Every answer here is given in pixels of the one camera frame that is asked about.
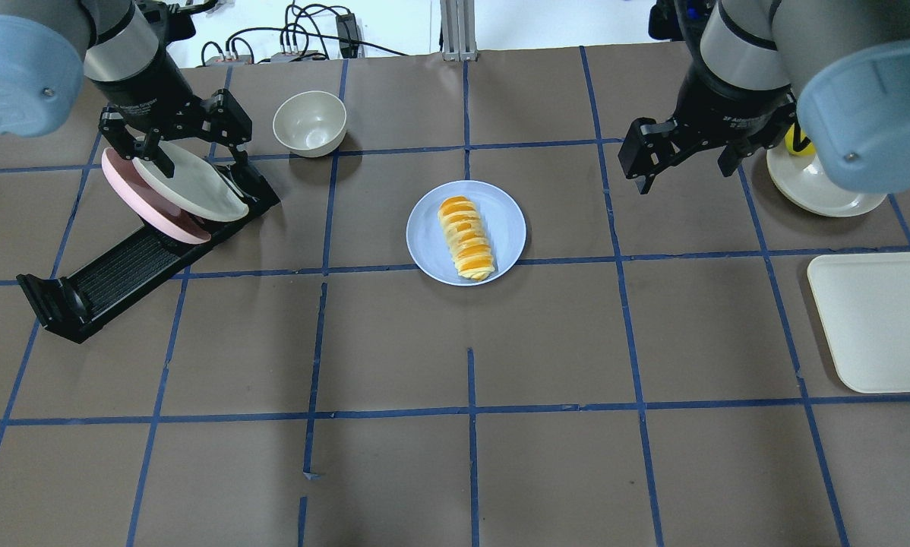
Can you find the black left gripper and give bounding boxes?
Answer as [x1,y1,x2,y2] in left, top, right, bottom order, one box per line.
[98,81,257,191]

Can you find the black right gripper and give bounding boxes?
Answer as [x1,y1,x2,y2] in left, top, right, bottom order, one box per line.
[618,68,798,196]

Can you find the blue plate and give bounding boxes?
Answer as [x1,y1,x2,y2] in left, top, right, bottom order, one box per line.
[406,180,527,286]

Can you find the orange striped bread roll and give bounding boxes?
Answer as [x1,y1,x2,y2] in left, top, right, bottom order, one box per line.
[437,196,494,281]

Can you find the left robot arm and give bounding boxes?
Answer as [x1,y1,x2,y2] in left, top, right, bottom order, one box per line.
[0,1,251,177]

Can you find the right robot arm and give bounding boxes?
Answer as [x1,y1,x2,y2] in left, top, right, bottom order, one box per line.
[618,1,910,194]

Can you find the white plate in rack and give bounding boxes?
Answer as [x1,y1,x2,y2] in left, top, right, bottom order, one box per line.
[131,141,249,223]

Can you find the pink plate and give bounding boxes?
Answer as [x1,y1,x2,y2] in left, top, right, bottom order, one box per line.
[102,147,211,245]

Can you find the cream round plate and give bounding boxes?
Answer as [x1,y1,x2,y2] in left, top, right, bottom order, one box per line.
[766,147,888,218]

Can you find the cream bowl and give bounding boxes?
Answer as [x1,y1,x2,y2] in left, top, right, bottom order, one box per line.
[272,90,347,158]

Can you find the yellow lemon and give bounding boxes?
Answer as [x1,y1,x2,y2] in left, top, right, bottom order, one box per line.
[784,122,817,157]

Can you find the black dish rack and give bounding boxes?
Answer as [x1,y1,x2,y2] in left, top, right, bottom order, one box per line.
[17,165,280,343]

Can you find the white rectangular tray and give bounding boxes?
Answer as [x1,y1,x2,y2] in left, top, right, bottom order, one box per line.
[807,252,910,394]

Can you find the black cables on desk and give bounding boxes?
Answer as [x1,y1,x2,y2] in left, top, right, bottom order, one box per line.
[201,4,410,69]

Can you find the aluminium frame post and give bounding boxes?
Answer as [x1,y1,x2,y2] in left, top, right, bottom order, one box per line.
[440,0,479,62]

